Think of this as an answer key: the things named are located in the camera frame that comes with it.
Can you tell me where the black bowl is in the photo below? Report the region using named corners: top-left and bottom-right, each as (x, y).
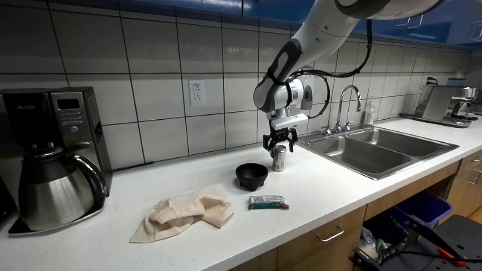
top-left (233, 161), bottom-right (269, 193)

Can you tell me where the silver espresso machine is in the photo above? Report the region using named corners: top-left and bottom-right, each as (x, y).
top-left (399, 75), bottom-right (482, 129)

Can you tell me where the black silver coffee maker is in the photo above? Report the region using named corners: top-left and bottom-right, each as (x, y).
top-left (0, 86), bottom-right (113, 238)

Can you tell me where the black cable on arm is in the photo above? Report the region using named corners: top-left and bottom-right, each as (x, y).
top-left (287, 18), bottom-right (376, 120)

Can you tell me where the beige crumpled cloth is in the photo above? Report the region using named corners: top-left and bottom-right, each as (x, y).
top-left (128, 185), bottom-right (236, 245)

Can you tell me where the chrome sink faucet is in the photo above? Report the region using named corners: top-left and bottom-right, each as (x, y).
top-left (322, 83), bottom-right (363, 137)

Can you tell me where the silver upper cabinet handle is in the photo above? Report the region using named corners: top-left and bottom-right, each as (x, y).
top-left (402, 12), bottom-right (429, 32)
top-left (468, 21), bottom-right (482, 44)

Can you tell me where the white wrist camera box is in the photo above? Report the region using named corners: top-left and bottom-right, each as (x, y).
top-left (271, 111), bottom-right (308, 134)

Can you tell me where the orange handled black clamp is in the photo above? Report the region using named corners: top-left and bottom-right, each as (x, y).
top-left (414, 232), bottom-right (471, 268)

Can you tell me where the metal can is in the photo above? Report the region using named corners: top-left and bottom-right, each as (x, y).
top-left (269, 143), bottom-right (287, 173)

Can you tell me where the blue upper cabinet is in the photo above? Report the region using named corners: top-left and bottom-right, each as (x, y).
top-left (49, 0), bottom-right (482, 50)

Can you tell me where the steel coffee carafe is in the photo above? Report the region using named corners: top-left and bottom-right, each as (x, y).
top-left (16, 144), bottom-right (108, 233)

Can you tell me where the silver drawer handle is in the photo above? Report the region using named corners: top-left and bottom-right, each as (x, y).
top-left (317, 226), bottom-right (346, 245)

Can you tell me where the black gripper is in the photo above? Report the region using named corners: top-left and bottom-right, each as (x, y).
top-left (262, 125), bottom-right (299, 153)

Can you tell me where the green white snack package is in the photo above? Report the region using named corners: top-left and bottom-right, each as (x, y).
top-left (247, 194), bottom-right (290, 212)

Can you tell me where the white wall outlet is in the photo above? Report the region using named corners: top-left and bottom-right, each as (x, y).
top-left (186, 78), bottom-right (207, 108)

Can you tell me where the stainless steel double sink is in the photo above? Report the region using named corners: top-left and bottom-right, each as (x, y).
top-left (298, 123), bottom-right (461, 182)

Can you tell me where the blue plastic bin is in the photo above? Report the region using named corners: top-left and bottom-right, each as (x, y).
top-left (394, 191), bottom-right (453, 229)

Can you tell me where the wooden base cabinet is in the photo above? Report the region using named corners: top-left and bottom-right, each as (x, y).
top-left (229, 149), bottom-right (482, 271)

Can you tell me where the small soap bottle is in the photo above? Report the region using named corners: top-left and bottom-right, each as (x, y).
top-left (361, 99), bottom-right (378, 128)

